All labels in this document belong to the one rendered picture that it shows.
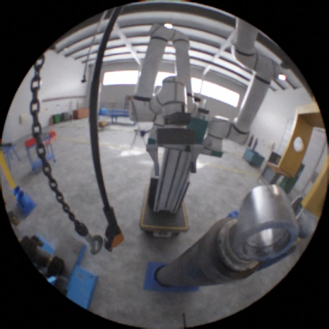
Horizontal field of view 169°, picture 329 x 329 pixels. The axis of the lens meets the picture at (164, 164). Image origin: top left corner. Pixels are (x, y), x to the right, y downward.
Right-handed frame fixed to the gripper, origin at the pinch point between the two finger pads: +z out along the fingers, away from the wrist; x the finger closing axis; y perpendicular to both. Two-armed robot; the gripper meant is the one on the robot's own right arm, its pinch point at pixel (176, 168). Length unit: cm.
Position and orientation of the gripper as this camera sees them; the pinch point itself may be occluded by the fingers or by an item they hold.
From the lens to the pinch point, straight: 38.6
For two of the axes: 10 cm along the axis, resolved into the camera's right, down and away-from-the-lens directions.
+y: -1.8, -1.3, 9.7
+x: -9.8, 0.4, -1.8
